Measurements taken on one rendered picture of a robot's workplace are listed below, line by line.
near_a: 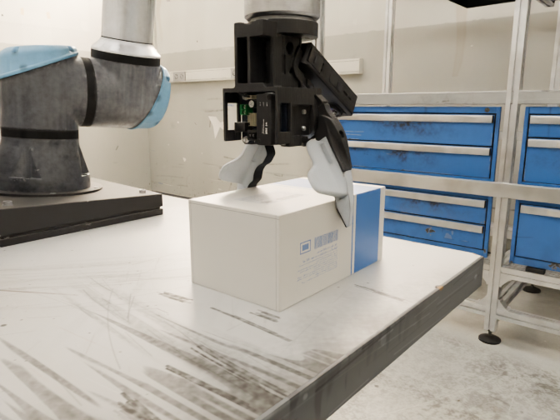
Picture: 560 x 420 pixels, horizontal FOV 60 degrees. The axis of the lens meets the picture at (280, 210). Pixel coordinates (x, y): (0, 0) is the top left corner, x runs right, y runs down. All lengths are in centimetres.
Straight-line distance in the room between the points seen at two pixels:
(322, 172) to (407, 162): 157
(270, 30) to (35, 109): 47
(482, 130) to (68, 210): 151
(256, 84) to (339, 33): 278
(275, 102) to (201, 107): 364
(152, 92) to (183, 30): 339
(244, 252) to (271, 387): 16
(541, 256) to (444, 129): 57
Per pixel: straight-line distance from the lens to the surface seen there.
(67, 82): 85
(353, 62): 310
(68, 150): 85
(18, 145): 85
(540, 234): 191
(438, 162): 198
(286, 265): 44
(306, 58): 50
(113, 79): 87
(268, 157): 54
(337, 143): 49
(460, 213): 198
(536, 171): 188
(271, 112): 45
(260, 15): 49
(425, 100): 197
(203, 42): 407
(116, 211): 80
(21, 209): 74
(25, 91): 84
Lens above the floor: 88
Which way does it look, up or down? 12 degrees down
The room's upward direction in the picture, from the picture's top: straight up
